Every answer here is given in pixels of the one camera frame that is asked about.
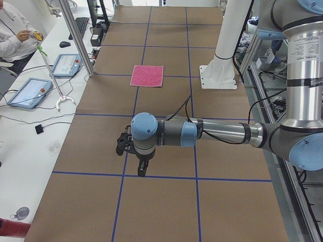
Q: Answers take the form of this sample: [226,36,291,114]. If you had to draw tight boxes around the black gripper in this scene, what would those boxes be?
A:
[136,153,154,177]

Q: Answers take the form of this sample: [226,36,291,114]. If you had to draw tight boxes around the pink towel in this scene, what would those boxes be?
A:
[130,66,164,87]

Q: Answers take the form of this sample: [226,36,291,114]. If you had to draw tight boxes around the reacher grabber tool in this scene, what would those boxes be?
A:
[36,45,76,111]

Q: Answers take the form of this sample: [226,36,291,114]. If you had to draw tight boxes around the brown paper table cover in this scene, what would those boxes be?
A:
[26,7,288,241]

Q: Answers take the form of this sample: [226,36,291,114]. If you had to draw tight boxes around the small black square device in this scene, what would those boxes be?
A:
[35,124,44,135]

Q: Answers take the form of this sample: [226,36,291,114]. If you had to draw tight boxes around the far teach pendant tablet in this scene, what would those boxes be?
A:
[52,53,82,78]

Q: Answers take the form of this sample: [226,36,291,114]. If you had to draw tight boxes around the teach pendant tablet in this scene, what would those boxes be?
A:
[8,78,52,109]
[52,53,82,78]

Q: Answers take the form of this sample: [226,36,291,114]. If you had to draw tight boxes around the near teach pendant tablet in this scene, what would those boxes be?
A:
[8,78,52,109]

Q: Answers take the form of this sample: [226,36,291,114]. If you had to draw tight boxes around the black box with label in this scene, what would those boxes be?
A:
[90,27,103,47]

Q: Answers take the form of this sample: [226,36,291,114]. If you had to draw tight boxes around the black monitor stand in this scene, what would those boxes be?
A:
[87,0,110,31]

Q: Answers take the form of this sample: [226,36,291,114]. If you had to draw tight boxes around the black computer mouse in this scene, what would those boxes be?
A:
[59,41,71,48]

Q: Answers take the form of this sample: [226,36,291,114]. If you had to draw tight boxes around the red cylinder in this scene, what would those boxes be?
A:
[0,218,31,238]

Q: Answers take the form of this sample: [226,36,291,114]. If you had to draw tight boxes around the black keyboard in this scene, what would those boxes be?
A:
[75,17,89,38]

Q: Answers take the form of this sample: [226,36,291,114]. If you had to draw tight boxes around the seated person white shirt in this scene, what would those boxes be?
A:
[1,1,43,74]

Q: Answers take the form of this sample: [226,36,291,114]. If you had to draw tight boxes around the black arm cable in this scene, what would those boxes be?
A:
[165,94,255,145]

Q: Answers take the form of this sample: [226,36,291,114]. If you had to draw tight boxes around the aluminium frame post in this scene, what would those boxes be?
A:
[59,0,94,77]

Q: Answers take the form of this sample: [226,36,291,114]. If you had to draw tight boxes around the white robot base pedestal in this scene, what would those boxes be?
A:
[199,0,253,90]

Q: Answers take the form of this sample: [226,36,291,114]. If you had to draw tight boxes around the aluminium side frame rail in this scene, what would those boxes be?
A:
[240,32,322,241]

